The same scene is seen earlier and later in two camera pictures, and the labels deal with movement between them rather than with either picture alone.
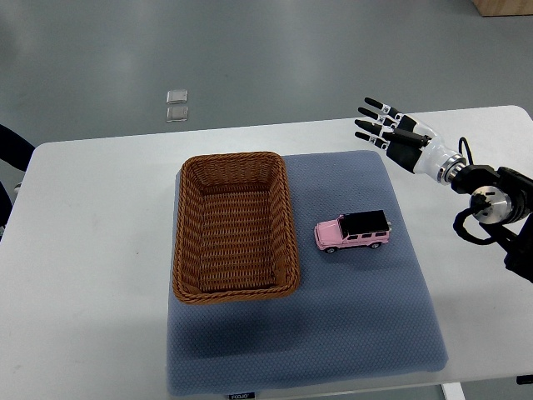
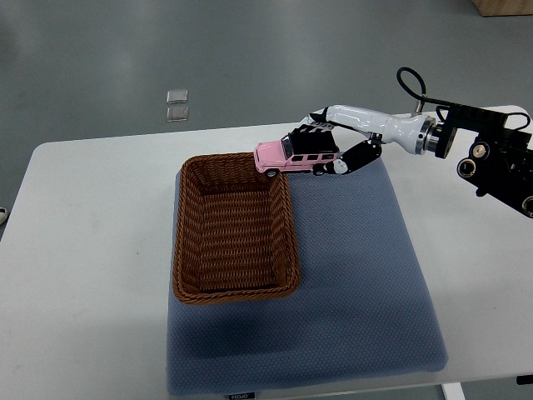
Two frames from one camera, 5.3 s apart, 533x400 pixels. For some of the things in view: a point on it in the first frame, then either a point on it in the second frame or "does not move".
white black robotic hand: [410, 143] -> [321, 135]
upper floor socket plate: [176, 97] does not move
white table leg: [453, 391] does not move
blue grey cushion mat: [361, 317] does not move
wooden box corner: [504, 7] does not move
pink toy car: [370, 228] -> [272, 157]
